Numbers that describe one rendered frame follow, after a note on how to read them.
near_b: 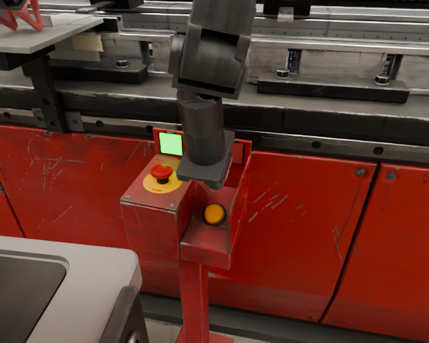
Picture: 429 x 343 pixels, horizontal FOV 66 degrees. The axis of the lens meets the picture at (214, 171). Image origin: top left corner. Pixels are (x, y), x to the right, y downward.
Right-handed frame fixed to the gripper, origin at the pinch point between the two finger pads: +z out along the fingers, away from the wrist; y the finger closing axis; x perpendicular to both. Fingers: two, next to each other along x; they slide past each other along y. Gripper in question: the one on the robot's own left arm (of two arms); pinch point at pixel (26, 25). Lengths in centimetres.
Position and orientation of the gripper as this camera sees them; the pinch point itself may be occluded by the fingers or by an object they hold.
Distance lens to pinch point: 78.8
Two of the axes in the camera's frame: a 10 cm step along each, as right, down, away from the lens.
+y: -9.8, -1.2, 1.5
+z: 0.9, 4.1, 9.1
